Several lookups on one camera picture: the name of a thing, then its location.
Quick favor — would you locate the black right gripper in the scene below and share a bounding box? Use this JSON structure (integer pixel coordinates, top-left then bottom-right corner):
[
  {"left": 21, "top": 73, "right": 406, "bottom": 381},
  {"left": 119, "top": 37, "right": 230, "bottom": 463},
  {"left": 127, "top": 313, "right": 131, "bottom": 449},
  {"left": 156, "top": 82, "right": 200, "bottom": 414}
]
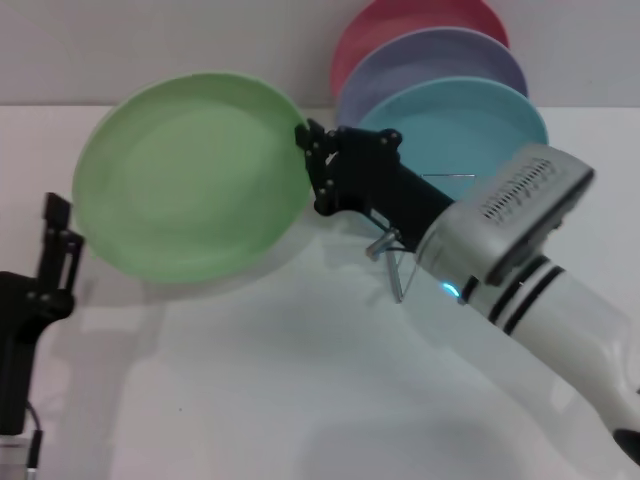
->
[{"left": 294, "top": 118, "right": 456, "bottom": 254}]

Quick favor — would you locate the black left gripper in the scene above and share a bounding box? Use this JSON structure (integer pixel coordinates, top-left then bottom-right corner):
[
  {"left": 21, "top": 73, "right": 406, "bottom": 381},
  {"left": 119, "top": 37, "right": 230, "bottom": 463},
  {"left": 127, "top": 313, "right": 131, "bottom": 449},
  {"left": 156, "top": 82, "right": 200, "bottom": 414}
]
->
[{"left": 0, "top": 192, "right": 85, "bottom": 434}]

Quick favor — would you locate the green plate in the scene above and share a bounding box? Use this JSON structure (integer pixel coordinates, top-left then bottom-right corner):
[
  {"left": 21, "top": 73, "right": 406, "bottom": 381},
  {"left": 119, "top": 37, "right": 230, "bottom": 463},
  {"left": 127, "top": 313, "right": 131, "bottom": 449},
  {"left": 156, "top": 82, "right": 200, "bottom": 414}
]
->
[{"left": 71, "top": 72, "right": 314, "bottom": 286}]

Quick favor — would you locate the teal blue plate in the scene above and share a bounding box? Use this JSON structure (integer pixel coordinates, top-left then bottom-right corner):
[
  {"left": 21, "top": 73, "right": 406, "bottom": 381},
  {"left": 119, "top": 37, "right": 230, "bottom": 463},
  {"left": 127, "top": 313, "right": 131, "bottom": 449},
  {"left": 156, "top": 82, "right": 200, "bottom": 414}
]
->
[{"left": 357, "top": 75, "right": 550, "bottom": 211}]

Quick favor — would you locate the red plate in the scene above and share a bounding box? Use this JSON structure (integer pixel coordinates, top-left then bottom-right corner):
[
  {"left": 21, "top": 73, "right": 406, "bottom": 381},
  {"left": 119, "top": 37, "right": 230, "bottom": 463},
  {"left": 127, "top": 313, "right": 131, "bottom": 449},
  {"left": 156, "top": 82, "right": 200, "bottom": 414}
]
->
[{"left": 330, "top": 0, "right": 511, "bottom": 101}]

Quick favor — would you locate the purple plate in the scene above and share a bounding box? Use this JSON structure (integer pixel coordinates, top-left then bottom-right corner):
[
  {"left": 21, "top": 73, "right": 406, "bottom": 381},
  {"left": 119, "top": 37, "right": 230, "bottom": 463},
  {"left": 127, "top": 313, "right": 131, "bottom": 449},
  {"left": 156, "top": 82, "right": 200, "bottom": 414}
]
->
[{"left": 335, "top": 27, "right": 530, "bottom": 126}]

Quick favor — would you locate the right gripper cable plug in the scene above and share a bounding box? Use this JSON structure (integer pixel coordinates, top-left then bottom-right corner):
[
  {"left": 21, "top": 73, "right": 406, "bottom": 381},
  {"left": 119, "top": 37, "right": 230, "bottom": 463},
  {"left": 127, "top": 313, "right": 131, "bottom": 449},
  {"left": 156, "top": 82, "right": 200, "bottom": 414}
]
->
[{"left": 366, "top": 227, "right": 401, "bottom": 259}]

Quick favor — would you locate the metal wire plate rack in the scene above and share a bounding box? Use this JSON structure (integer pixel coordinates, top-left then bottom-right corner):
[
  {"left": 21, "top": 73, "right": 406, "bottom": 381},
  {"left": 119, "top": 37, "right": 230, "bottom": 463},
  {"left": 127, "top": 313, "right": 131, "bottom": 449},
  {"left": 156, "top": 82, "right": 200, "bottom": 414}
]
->
[{"left": 384, "top": 172, "right": 476, "bottom": 305}]

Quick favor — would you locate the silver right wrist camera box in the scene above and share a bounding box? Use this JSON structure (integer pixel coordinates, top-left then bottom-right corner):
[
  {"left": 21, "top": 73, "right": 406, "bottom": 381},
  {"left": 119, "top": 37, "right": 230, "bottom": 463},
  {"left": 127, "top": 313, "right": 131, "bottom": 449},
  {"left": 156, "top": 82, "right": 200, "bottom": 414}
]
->
[{"left": 417, "top": 143, "right": 596, "bottom": 286}]

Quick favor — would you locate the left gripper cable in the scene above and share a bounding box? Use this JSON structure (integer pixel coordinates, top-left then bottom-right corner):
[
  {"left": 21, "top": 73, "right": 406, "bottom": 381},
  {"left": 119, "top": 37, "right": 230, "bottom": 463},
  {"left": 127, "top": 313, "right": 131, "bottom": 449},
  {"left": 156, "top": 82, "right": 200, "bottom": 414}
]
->
[{"left": 24, "top": 399, "right": 46, "bottom": 471}]

